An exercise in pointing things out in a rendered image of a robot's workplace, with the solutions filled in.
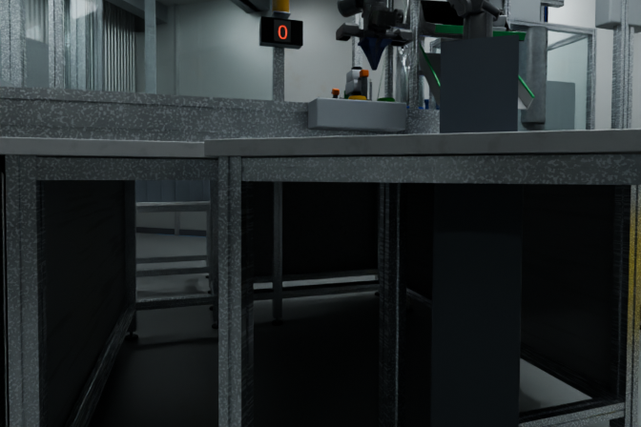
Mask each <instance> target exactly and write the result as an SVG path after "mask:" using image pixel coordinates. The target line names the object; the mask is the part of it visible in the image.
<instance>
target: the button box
mask: <svg viewBox="0 0 641 427"><path fill-rule="evenodd" d="M308 129H309V130H328V131H354V132H398V131H403V130H406V103H404V102H402V103H400V102H390V101H385V102H384V101H370V100H359V99H356V100H353V99H338V98H321V97H317V98H316V99H314V100H312V101H310V102H309V103H308Z"/></svg>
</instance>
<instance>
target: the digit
mask: <svg viewBox="0 0 641 427"><path fill-rule="evenodd" d="M274 41H280V42H290V43H291V21H284V20H276V19H274Z"/></svg>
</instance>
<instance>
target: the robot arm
mask: <svg viewBox="0 0 641 427"><path fill-rule="evenodd" d="M446 1H448V2H449V5H450V7H451V8H452V9H454V10H456V12H457V14H458V16H461V17H463V18H464V29H463V39H473V38H483V37H492V36H493V22H495V21H498V18H499V15H500V12H501V11H500V10H499V9H498V8H496V7H495V6H493V5H492V4H491V3H489V0H446ZM338 9H339V12H340V14H341V15H342V16H343V17H349V16H352V15H355V14H358V13H361V12H362V18H363V29H362V30H361V29H359V25H358V24H355V23H346V22H344V23H343V24H342V25H341V26H340V27H339V28H338V29H337V31H336V40H338V41H346V42H347V41H348V40H349V39H350V38H351V36H353V37H360V42H359V43H358V46H361V48H362V50H363V52H364V54H365V55H366V58H367V60H368V62H369V64H370V67H371V69H372V71H375V70H376V69H377V67H378V65H379V62H380V60H381V57H382V54H383V50H384V48H385V47H386V46H387V45H389V44H390V45H391V46H393V47H404V46H405V45H407V44H409V43H410V42H412V41H413V32H412V31H411V30H404V29H397V30H395V31H394V32H386V31H387V30H390V29H391V27H396V23H397V24H401V23H402V22H403V18H404V14H403V10H400V9H394V11H393V12H392V11H389V8H387V7H386V0H338Z"/></svg>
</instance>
